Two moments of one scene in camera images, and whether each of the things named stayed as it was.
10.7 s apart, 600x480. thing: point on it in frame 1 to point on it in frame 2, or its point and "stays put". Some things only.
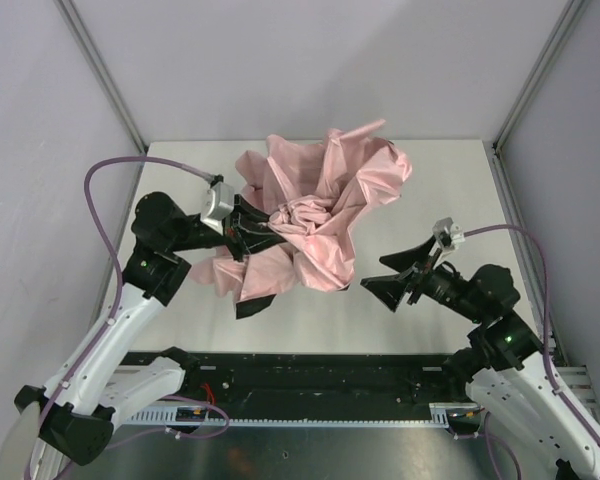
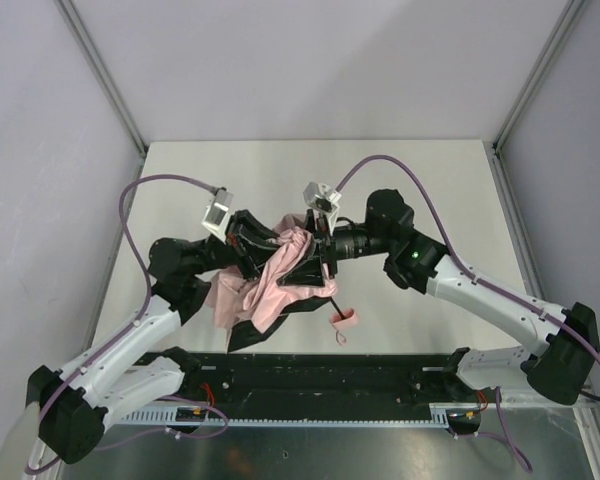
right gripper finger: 389,287 to 309,272
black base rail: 319,381 stays put
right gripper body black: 421,273 to 327,248
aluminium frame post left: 102,68 stays put
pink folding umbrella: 322,196 to 256,304
